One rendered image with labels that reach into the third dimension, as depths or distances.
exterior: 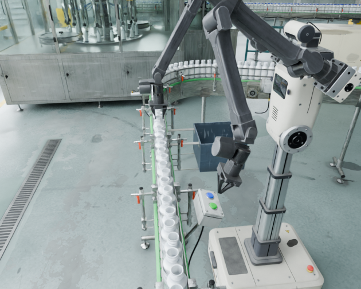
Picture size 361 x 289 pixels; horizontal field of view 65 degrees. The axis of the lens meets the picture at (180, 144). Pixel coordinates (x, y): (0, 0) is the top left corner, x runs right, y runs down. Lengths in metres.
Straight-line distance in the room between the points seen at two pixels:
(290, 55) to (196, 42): 5.49
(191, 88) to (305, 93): 1.71
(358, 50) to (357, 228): 3.23
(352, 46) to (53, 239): 4.87
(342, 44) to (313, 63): 4.23
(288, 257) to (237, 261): 0.35
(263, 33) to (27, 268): 2.24
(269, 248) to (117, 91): 3.50
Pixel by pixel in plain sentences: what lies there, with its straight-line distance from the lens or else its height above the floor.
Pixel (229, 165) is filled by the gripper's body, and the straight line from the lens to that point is 0.99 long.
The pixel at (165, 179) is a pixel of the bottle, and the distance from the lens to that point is 1.18.
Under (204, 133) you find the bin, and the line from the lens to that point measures 2.14.
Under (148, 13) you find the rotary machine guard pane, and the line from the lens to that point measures 4.49.
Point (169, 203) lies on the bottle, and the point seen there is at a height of 1.16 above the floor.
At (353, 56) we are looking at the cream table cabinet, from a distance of 5.45.
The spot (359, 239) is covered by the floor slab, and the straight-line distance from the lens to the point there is 2.88.
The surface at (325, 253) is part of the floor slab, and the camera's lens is 2.65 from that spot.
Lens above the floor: 1.86
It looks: 30 degrees down
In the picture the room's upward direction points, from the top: straight up
